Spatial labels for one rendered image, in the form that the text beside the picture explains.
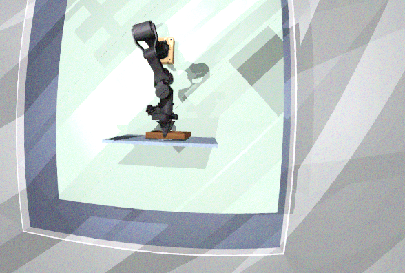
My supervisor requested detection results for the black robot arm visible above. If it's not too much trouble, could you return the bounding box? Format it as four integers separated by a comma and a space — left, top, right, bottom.
131, 20, 174, 116

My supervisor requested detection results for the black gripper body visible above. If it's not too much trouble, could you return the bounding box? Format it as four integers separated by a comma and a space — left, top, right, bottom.
152, 100, 178, 121

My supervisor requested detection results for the brown wooden picture frame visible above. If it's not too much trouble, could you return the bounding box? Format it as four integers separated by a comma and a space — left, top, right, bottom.
146, 130, 191, 140

